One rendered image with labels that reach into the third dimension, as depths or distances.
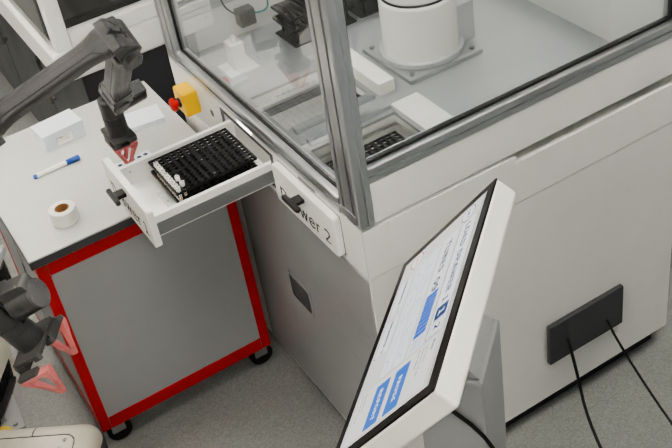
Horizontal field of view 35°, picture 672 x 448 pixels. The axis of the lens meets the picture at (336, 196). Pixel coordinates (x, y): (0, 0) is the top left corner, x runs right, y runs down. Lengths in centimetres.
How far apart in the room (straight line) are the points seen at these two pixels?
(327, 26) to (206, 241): 111
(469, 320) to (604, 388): 152
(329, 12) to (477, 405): 75
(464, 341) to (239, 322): 157
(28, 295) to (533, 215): 125
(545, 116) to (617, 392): 102
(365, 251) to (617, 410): 110
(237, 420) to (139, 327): 44
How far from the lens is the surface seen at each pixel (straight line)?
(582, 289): 290
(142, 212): 252
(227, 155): 266
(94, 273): 286
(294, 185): 246
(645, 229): 296
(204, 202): 257
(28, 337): 200
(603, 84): 255
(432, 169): 231
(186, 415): 328
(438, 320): 175
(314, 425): 316
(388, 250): 235
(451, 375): 162
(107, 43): 228
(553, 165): 256
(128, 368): 309
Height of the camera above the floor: 238
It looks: 37 degrees down
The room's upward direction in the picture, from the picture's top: 10 degrees counter-clockwise
